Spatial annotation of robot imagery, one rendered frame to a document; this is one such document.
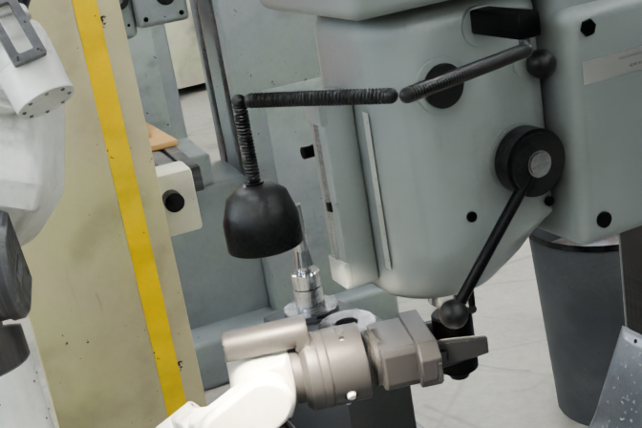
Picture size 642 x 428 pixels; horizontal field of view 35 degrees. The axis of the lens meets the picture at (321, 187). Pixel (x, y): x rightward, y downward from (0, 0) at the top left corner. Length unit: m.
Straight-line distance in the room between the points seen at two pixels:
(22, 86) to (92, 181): 1.69
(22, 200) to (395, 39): 0.46
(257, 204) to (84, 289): 1.96
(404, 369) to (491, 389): 2.46
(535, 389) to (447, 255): 2.55
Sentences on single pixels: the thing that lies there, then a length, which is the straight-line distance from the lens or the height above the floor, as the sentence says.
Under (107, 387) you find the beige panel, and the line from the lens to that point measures 2.97.
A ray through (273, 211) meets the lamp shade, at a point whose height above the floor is 1.48.
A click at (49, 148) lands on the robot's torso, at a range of 1.21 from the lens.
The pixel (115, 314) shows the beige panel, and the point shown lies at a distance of 2.90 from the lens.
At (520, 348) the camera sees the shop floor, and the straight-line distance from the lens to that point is 3.86.
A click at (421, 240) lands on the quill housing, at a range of 1.04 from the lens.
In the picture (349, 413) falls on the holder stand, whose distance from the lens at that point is 1.56.
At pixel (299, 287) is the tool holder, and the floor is 1.15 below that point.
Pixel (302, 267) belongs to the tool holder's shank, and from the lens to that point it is 1.62.
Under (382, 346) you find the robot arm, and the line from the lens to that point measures 1.15.
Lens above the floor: 1.76
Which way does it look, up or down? 17 degrees down
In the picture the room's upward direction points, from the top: 10 degrees counter-clockwise
